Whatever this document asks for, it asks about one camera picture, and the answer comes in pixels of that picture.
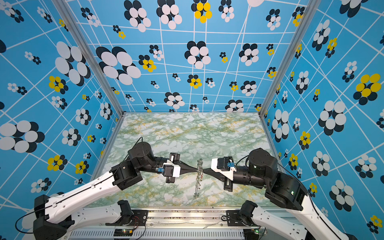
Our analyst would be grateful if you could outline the grey metal key ring plate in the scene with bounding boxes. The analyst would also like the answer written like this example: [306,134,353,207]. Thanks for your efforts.
[194,159,204,199]

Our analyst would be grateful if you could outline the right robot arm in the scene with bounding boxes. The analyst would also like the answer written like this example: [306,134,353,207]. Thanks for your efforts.
[203,148,356,240]

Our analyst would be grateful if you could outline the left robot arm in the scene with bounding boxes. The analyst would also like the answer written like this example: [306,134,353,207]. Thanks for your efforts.
[33,142,198,240]

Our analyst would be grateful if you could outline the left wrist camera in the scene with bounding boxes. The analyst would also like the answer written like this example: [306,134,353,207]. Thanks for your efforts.
[160,164,181,178]

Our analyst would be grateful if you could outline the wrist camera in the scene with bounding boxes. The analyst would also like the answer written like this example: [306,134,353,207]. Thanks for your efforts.
[160,164,181,178]
[211,157,236,173]

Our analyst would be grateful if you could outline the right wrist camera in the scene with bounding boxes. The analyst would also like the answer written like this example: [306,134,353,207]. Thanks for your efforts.
[211,157,236,173]

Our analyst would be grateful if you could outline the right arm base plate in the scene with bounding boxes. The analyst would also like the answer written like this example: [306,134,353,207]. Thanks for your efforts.
[226,210,248,227]

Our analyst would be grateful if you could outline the aluminium front rail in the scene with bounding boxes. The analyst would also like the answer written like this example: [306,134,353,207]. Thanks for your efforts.
[77,207,268,240]

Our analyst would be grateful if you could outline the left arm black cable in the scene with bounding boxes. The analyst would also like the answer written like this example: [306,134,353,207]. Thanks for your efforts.
[14,136,144,234]

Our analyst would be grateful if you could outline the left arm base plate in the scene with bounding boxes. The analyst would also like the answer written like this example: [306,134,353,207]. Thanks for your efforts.
[105,210,149,226]

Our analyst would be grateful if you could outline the perforated cable duct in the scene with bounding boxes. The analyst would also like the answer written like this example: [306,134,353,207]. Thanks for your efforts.
[63,229,245,240]

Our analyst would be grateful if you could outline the left corner aluminium post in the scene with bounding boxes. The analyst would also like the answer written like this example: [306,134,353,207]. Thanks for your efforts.
[53,1,124,118]

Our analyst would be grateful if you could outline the corner aluminium post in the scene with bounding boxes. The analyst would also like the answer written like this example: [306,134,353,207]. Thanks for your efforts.
[260,0,321,117]
[53,1,124,118]

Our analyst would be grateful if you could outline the right corner aluminium post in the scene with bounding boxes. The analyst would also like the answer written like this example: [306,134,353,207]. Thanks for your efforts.
[260,0,321,117]

